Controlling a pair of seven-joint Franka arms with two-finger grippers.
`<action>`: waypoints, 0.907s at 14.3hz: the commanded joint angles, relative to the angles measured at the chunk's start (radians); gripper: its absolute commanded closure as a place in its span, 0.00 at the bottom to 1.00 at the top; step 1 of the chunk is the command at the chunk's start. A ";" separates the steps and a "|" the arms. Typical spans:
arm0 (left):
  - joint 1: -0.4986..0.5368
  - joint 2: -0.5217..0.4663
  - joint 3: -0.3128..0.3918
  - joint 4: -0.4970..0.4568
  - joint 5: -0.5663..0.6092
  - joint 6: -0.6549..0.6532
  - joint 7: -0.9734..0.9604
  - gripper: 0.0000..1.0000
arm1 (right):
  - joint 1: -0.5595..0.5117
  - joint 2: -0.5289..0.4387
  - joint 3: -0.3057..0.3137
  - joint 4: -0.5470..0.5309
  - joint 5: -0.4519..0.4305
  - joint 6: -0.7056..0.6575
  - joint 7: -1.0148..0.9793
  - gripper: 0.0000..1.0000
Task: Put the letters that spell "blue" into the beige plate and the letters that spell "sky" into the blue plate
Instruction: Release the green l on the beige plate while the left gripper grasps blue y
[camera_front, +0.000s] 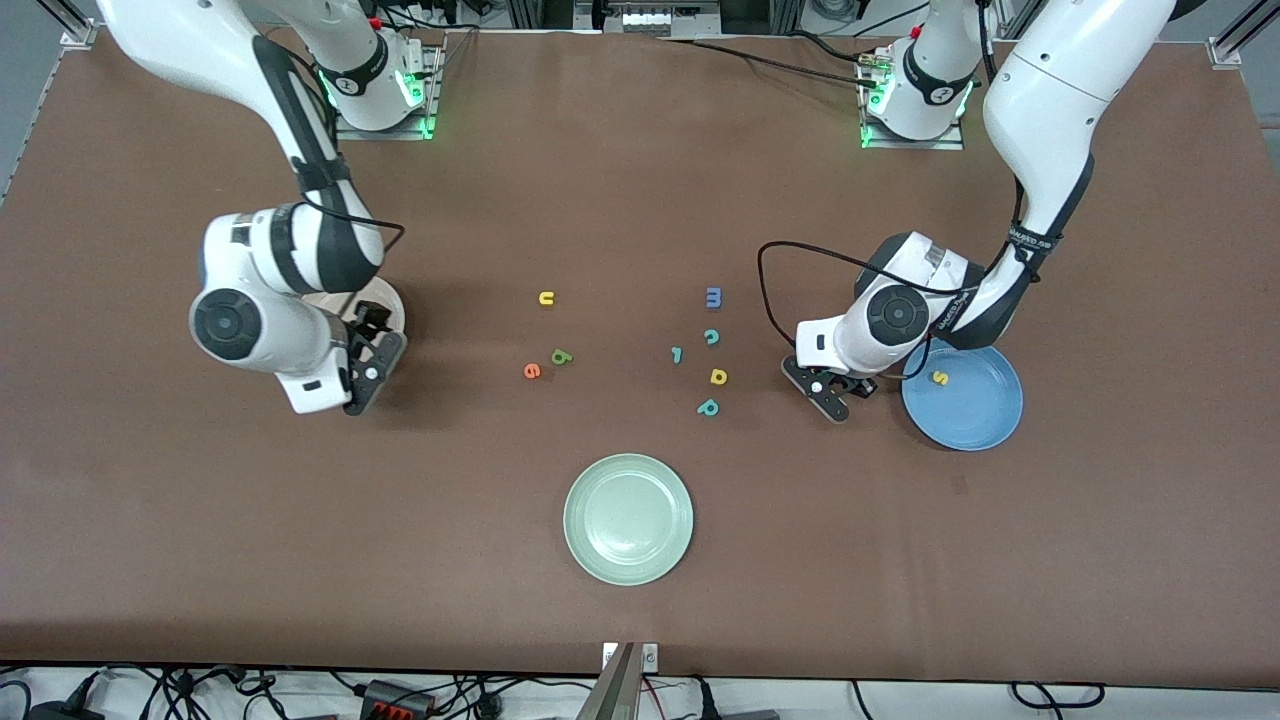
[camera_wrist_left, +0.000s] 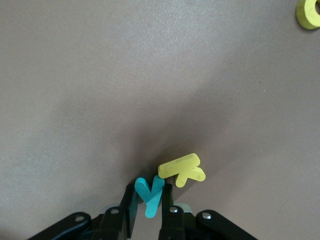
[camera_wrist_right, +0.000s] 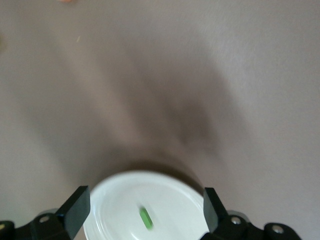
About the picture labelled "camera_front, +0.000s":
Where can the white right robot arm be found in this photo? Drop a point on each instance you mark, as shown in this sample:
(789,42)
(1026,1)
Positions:
(180,40)

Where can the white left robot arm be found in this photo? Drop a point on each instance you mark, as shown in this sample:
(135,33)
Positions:
(1050,90)

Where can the beige brown round plate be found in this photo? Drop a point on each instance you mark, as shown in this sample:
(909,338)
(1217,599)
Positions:
(392,305)

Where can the blue round plate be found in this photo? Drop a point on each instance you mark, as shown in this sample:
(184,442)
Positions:
(975,415)

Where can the teal foam letter p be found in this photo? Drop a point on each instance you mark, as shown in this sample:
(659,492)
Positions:
(705,408)

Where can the pale green round plate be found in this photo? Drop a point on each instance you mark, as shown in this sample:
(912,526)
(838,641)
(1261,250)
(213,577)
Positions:
(628,520)

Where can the black orange power strip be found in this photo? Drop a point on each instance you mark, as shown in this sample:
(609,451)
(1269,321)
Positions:
(395,697)

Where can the black plug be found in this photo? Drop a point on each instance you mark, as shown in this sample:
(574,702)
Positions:
(705,705)

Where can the silver electronics box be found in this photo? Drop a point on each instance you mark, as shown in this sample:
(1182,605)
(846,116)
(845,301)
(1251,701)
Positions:
(655,20)

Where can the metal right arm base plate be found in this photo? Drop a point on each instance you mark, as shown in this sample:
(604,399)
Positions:
(350,133)

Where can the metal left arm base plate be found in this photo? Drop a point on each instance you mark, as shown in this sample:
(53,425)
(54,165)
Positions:
(940,144)

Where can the small white post bracket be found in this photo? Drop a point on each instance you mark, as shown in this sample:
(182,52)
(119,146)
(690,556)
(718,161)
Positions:
(650,657)

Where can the grey metal camera post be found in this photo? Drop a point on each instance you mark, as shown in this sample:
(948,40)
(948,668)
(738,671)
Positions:
(612,690)

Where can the aluminium frame profile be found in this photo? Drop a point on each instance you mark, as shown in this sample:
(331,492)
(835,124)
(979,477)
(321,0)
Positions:
(75,25)
(1235,40)

